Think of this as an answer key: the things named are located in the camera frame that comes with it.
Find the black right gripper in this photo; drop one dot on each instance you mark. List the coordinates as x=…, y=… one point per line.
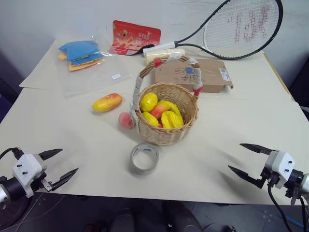
x=269, y=178

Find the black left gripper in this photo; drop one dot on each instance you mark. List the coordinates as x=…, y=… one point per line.
x=46, y=185

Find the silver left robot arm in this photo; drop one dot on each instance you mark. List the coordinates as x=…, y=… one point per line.
x=10, y=187

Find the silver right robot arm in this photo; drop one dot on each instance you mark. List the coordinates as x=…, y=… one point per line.
x=295, y=182

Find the yellow green toy fruit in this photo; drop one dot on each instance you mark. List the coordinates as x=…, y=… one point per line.
x=172, y=106

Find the small yellow toy fruit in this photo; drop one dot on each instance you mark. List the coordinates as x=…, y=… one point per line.
x=149, y=118

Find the black round floor base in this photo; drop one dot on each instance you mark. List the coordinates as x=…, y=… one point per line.
x=12, y=215

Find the large yellow red toy mango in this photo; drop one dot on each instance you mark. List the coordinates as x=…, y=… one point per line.
x=106, y=103

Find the grey tape roll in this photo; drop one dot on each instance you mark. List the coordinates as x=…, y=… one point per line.
x=137, y=166

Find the pink toy peach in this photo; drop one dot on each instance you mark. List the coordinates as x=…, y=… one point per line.
x=125, y=120

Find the yellow toy starfruit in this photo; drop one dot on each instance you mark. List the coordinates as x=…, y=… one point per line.
x=171, y=119

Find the brown cardboard parcel box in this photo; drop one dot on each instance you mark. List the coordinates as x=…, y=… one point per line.
x=212, y=77

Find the clear plastic bag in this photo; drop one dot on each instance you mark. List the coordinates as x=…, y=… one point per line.
x=91, y=77

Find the orange foam card stack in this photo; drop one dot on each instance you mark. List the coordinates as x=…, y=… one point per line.
x=77, y=67

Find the small red yellow toy mango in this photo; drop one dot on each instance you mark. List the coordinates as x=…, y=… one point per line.
x=158, y=110

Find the dark rounded shape under table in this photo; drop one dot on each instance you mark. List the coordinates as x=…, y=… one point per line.
x=154, y=217

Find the round yellow toy lemon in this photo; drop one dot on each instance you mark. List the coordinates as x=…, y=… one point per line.
x=148, y=101

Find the blue foam card stack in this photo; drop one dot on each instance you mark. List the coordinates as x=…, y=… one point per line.
x=79, y=49

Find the black white tennis racket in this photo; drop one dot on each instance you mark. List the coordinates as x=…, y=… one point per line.
x=193, y=35

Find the red snack bag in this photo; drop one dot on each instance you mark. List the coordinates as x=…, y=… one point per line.
x=135, y=36

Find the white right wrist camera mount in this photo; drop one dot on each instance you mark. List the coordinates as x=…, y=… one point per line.
x=282, y=164

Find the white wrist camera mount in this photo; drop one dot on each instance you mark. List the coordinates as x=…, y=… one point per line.
x=26, y=166
x=282, y=164

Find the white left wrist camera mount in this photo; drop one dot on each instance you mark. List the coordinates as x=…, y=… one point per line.
x=26, y=166

